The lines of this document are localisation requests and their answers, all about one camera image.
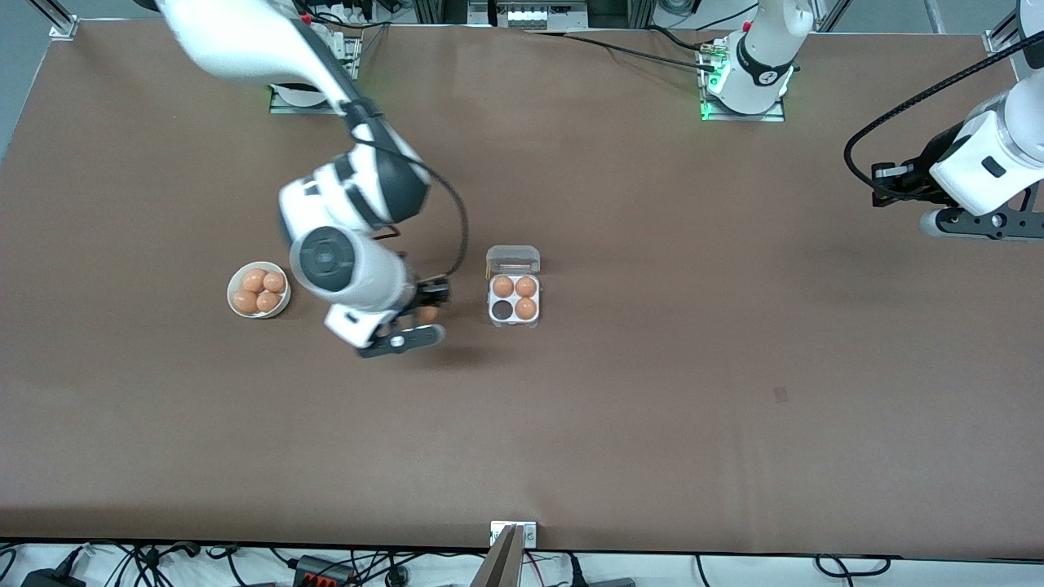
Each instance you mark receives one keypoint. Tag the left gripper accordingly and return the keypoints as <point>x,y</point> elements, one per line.
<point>928,165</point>

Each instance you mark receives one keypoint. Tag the white power strip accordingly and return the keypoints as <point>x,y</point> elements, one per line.
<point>342,12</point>

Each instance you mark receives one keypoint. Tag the white round bowl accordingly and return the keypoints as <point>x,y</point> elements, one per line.
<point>259,315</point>

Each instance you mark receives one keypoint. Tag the black power adapter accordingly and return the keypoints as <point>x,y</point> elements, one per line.
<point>49,580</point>

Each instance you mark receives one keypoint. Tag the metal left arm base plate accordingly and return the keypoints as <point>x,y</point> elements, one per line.
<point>771,116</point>

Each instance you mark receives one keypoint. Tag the metal table edge bracket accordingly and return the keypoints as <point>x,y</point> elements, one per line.
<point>530,534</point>

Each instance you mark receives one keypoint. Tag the aluminium frame post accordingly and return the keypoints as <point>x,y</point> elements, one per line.
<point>61,24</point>
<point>999,41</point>

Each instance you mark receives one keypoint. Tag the brown camera stand post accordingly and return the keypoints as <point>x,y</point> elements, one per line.
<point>502,567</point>

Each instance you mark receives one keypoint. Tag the black box with orange plugs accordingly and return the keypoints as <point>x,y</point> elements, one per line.
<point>318,568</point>

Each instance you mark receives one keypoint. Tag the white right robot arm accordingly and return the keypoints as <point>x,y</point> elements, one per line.
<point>245,41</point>

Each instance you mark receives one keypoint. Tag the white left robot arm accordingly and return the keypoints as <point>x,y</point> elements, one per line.
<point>763,57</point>

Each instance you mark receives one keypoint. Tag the clear plastic egg carton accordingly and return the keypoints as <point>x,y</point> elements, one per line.
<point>514,261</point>

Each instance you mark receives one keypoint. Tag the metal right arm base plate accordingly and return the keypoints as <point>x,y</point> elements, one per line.
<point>285,108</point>

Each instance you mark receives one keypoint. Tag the brown egg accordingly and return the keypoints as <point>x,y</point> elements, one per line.
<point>254,281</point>
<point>526,308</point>
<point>428,314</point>
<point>503,286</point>
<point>275,282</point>
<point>526,286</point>
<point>244,302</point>
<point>267,302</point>

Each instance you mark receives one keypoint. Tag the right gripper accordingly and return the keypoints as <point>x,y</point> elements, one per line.
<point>425,295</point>

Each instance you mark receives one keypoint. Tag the grey control box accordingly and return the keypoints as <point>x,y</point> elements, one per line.
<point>526,15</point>

